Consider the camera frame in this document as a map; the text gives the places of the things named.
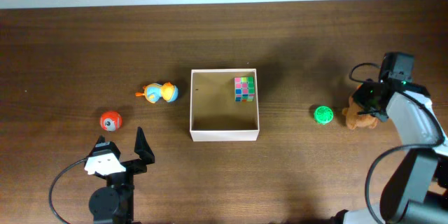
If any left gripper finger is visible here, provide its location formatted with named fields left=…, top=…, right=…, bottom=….
left=87, top=135, right=120, bottom=160
left=134, top=127, right=155, bottom=165

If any brown plush bear toy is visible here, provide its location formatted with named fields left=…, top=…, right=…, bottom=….
left=342, top=93, right=379, bottom=130

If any green round plastic toy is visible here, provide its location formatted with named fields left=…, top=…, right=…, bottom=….
left=314, top=106, right=334, bottom=125

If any multicoloured puzzle cube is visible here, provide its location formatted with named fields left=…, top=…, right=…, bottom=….
left=234, top=76, right=256, bottom=102

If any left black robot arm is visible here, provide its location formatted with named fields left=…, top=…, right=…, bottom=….
left=84, top=127, right=155, bottom=224

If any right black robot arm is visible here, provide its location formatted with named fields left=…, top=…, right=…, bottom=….
left=330, top=52, right=447, bottom=224

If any red ball with eye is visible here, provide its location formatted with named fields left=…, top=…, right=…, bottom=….
left=99, top=111, right=123, bottom=132

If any orange and blue duck toy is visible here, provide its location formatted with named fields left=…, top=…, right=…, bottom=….
left=135, top=82, right=179, bottom=104

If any white open cardboard box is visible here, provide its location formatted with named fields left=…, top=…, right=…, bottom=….
left=189, top=69, right=260, bottom=142

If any left black cable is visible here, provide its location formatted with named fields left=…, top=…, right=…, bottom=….
left=48, top=157, right=88, bottom=224

